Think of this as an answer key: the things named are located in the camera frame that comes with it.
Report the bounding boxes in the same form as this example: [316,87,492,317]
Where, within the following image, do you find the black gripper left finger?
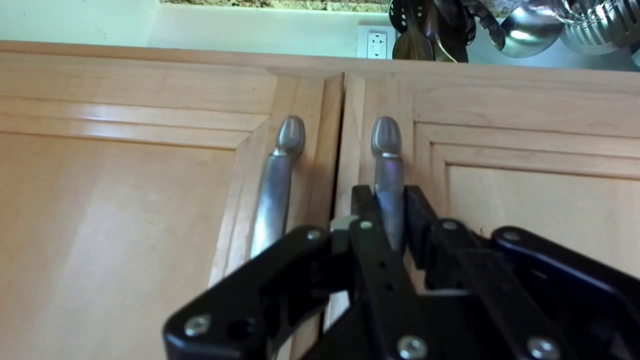
[163,226,353,360]

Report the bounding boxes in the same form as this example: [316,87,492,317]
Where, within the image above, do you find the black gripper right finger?
[405,187,640,360]

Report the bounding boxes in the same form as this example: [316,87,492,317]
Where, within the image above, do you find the wooden cabinet door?
[0,47,343,360]
[336,75,640,277]

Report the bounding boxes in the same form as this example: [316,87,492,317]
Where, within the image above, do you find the door metal handle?
[250,117,307,257]
[370,117,405,253]

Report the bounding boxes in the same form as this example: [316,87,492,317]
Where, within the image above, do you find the metal kitchen utensils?
[467,0,640,59]

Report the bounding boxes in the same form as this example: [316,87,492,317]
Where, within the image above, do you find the dark wooden utensils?
[389,0,477,62]

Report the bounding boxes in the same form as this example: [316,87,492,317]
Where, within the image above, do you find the white wall outlet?
[359,27,394,61]

